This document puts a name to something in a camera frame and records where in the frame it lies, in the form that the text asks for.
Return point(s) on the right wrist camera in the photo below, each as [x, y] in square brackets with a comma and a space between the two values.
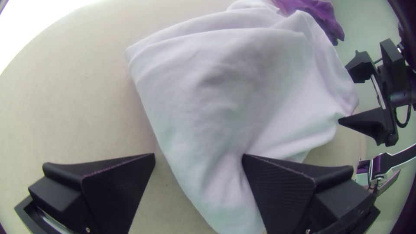
[404, 99]

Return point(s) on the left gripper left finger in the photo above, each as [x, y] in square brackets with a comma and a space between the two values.
[107, 191]

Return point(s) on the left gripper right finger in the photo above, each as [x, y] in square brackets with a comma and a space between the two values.
[292, 195]

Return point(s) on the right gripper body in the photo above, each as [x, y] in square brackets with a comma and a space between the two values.
[393, 68]

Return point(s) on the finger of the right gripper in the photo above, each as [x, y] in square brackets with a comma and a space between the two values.
[362, 66]
[370, 123]

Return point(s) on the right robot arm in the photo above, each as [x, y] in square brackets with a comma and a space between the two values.
[396, 159]

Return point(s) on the grey t-shirt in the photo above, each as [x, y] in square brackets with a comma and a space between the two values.
[227, 97]

